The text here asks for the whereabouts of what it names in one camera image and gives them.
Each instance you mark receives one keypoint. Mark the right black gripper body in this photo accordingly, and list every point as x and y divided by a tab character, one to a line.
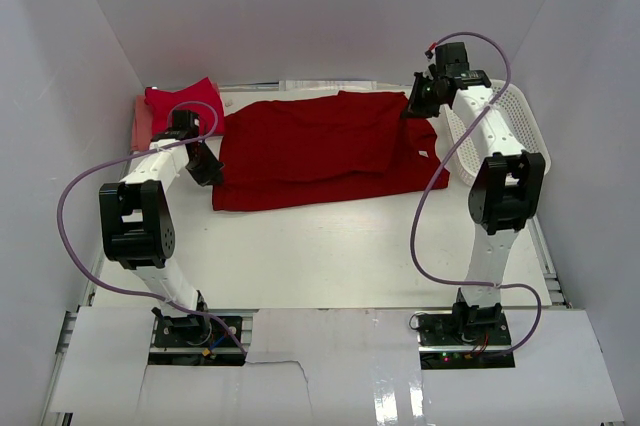
417	99

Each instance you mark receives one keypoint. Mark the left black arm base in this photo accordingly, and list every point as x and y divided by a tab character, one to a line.
195	341

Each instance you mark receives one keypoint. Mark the folded bright red t-shirt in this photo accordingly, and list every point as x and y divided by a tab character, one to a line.
202	97

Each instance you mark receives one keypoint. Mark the dark red t-shirt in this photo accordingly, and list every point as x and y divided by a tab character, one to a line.
347	146

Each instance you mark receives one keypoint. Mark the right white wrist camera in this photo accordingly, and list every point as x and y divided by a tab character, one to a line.
431	68

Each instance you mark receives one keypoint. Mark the papers at table back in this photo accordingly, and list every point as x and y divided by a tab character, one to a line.
327	85

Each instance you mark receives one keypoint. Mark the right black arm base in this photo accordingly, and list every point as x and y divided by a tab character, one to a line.
442	347

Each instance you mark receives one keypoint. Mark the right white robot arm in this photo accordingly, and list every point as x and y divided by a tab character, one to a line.
506	190

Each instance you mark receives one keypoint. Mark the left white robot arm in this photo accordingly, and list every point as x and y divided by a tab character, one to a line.
137	229

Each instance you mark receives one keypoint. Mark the white perforated plastic basket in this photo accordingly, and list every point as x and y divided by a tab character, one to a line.
509	128

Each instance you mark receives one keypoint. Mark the folded pink t-shirt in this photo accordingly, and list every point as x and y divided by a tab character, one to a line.
144	127

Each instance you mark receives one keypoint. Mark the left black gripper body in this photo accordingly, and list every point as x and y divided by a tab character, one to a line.
203	166

